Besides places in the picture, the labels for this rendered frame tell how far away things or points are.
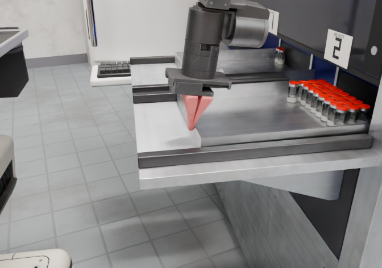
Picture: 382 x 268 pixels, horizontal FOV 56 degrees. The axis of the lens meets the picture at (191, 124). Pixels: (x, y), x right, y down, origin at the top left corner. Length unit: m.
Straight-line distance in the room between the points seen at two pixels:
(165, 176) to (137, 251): 1.18
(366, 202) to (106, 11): 1.12
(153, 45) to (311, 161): 1.01
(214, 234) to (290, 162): 1.21
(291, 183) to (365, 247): 0.17
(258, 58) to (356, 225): 0.65
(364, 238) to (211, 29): 0.47
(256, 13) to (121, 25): 0.94
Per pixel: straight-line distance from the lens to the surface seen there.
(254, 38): 0.59
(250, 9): 0.59
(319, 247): 0.92
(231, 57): 1.18
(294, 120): 0.75
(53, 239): 1.85
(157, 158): 0.56
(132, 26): 1.47
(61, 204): 2.06
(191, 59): 0.57
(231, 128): 0.69
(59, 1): 4.65
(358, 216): 0.76
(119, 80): 1.28
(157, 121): 0.73
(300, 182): 0.74
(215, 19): 0.56
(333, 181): 0.77
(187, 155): 0.57
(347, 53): 0.74
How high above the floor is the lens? 1.18
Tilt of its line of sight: 25 degrees down
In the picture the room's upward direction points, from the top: straight up
